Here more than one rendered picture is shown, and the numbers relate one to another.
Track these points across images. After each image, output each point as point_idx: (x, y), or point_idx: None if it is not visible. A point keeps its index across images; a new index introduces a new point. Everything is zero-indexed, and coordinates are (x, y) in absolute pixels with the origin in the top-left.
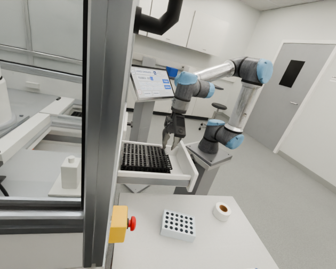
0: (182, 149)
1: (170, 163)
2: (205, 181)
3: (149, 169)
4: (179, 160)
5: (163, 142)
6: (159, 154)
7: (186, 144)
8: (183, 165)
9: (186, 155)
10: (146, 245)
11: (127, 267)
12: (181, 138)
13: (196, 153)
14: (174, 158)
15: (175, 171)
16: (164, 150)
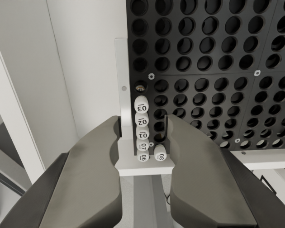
0: (47, 148)
1: (130, 8)
2: (0, 119)
3: None
4: (66, 106)
5: (204, 135)
6: (180, 92)
7: None
8: (46, 59)
9: (11, 83)
10: None
11: None
12: (32, 195)
13: (6, 182)
14: (87, 127)
15: (90, 36)
16: (149, 129)
